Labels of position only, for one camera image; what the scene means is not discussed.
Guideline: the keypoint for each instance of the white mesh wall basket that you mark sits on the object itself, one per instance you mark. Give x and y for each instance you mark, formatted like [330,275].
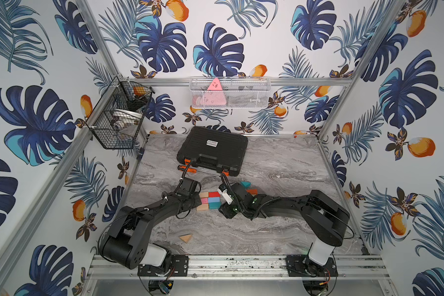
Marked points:
[241,92]

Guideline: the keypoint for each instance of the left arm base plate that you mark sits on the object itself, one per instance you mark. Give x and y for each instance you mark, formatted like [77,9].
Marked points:
[172,266]

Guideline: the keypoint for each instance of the red block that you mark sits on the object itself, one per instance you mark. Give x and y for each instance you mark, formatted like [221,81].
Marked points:
[213,195]

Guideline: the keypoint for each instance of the black wire basket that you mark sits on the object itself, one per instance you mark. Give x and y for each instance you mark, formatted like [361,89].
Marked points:
[121,113]

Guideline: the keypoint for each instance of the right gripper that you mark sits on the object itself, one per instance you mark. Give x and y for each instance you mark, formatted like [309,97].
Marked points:
[224,211]

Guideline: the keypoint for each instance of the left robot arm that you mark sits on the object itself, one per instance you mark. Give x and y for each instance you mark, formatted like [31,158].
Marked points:
[127,239]

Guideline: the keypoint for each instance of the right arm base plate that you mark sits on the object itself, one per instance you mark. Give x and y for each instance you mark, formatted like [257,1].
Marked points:
[302,266]

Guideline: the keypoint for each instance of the teal rectangular block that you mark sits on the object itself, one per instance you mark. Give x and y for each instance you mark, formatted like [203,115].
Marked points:
[214,205]

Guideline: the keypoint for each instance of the aluminium front rail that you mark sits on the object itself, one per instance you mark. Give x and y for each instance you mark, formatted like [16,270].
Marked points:
[250,267]

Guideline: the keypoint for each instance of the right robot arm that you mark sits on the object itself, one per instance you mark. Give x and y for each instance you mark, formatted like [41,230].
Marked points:
[326,218]

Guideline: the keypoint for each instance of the light blue block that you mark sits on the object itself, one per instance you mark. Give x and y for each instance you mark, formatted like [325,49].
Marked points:
[212,200]

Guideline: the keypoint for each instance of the natural wood triangle block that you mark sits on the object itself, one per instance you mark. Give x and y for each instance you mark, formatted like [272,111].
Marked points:
[186,238]

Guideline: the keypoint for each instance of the pink triangle card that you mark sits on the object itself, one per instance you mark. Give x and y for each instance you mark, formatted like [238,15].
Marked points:
[214,95]

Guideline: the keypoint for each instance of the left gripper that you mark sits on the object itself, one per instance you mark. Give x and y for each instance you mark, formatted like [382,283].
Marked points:
[194,198]

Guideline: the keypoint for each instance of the black plastic tool case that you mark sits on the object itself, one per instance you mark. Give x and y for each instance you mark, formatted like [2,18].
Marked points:
[214,150]

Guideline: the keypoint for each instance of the teal triangle block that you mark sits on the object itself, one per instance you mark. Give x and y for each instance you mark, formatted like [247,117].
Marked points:
[246,184]

